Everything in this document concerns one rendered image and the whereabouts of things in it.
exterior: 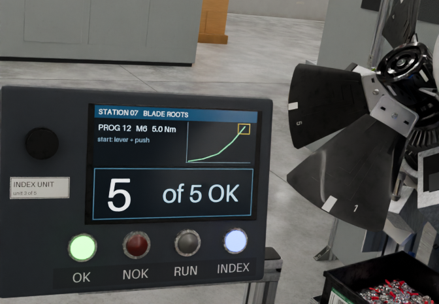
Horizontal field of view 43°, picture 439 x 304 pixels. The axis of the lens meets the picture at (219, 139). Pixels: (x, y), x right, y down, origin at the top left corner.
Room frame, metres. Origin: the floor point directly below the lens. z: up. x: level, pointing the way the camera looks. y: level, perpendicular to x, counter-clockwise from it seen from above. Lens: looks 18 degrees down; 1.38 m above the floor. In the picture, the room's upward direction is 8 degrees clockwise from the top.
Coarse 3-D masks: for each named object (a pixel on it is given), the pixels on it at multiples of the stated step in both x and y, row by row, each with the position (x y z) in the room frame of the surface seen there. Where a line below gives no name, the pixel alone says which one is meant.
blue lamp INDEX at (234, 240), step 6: (234, 228) 0.51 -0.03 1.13; (240, 228) 0.51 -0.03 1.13; (228, 234) 0.50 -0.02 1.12; (234, 234) 0.50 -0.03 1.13; (240, 234) 0.51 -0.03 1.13; (222, 240) 0.50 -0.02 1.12; (228, 240) 0.50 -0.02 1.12; (234, 240) 0.50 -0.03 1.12; (240, 240) 0.50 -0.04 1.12; (246, 240) 0.51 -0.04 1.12; (228, 246) 0.50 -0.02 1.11; (234, 246) 0.50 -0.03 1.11; (240, 246) 0.50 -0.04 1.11; (234, 252) 0.50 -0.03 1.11
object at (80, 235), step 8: (72, 240) 0.45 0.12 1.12; (80, 240) 0.45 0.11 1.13; (88, 240) 0.45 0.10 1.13; (72, 248) 0.45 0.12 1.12; (80, 248) 0.45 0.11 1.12; (88, 248) 0.45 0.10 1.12; (96, 248) 0.46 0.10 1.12; (72, 256) 0.45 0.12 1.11; (80, 256) 0.44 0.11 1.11; (88, 256) 0.45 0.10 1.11
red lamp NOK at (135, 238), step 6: (132, 234) 0.47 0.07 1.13; (138, 234) 0.47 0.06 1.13; (144, 234) 0.47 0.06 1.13; (126, 240) 0.47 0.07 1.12; (132, 240) 0.47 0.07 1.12; (138, 240) 0.47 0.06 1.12; (144, 240) 0.47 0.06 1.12; (126, 246) 0.47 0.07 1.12; (132, 246) 0.46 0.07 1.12; (138, 246) 0.46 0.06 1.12; (144, 246) 0.47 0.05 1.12; (126, 252) 0.46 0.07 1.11; (132, 252) 0.46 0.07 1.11; (138, 252) 0.46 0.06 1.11; (144, 252) 0.47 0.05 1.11; (138, 258) 0.47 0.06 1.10
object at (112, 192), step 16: (96, 176) 0.47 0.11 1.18; (112, 176) 0.48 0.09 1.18; (128, 176) 0.48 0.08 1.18; (144, 176) 0.49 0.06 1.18; (96, 192) 0.47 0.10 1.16; (112, 192) 0.47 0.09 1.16; (128, 192) 0.48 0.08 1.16; (144, 192) 0.49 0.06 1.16; (96, 208) 0.47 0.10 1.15; (112, 208) 0.47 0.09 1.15; (128, 208) 0.48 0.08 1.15; (144, 208) 0.48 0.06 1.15
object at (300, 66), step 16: (304, 64) 1.46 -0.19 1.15; (304, 80) 1.43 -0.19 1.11; (320, 80) 1.38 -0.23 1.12; (336, 80) 1.35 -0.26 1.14; (352, 80) 1.32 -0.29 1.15; (304, 96) 1.41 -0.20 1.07; (320, 96) 1.37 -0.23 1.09; (336, 96) 1.34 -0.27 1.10; (352, 96) 1.31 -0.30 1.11; (288, 112) 1.43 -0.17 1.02; (304, 112) 1.39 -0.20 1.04; (320, 112) 1.36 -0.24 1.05; (336, 112) 1.33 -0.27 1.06; (352, 112) 1.30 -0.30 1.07; (368, 112) 1.28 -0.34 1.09; (304, 128) 1.38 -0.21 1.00; (320, 128) 1.35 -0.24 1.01; (336, 128) 1.32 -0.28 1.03; (304, 144) 1.36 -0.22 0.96
